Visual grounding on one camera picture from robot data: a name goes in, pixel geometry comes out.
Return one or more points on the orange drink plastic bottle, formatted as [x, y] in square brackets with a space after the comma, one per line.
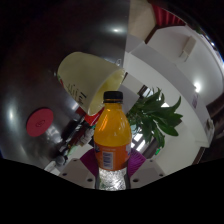
[111, 133]

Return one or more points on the grey round speakers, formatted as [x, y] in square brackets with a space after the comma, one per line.
[60, 160]

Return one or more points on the green plant in white pot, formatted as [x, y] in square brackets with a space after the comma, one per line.
[150, 116]

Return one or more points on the dark framed window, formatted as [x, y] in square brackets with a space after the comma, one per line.
[136, 136]

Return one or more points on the pale yellow cup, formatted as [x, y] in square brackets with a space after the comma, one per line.
[86, 76]

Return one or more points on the red container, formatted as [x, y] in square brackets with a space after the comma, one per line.
[93, 119]

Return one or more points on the red carpeted staircase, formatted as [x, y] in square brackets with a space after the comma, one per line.
[166, 16]

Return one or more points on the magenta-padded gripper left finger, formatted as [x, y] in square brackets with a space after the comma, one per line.
[78, 173]

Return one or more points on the glowing wall lamp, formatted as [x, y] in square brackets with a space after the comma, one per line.
[197, 87]

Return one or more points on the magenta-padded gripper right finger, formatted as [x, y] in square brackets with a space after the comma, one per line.
[146, 173]

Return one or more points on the green exit sign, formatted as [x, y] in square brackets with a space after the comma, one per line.
[157, 151]

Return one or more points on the printed paper magazine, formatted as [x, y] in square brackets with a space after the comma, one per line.
[50, 166]

